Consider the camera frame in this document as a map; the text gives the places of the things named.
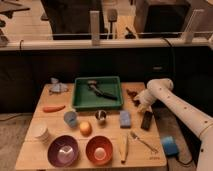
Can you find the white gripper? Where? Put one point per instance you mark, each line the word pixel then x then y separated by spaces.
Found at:
pixel 146 99

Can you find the black rectangular block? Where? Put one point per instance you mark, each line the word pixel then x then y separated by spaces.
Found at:
pixel 146 121

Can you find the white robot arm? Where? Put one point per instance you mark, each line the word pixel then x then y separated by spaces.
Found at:
pixel 197 121

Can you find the red bowl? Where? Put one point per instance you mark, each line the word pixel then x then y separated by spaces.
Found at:
pixel 99 150

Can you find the purple bowl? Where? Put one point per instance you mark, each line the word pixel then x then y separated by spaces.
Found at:
pixel 63 151

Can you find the blue sponge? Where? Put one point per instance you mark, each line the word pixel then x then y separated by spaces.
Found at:
pixel 125 119

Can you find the silver fork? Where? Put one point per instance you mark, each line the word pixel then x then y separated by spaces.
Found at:
pixel 136 137

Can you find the blue box on floor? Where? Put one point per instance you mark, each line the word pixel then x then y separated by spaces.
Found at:
pixel 169 146

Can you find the green plastic tray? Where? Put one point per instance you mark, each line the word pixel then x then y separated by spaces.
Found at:
pixel 93 93

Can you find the yellow orange fruit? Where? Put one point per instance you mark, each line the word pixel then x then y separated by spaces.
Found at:
pixel 85 128

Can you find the crumpled blue grey cloth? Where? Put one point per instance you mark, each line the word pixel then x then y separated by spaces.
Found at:
pixel 57 87

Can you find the orange carrot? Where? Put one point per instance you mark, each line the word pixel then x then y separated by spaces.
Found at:
pixel 50 109

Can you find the white paper cup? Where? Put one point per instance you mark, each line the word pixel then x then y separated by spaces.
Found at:
pixel 41 132

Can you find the black handled brush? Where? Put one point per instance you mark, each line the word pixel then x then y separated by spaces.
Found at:
pixel 92 85

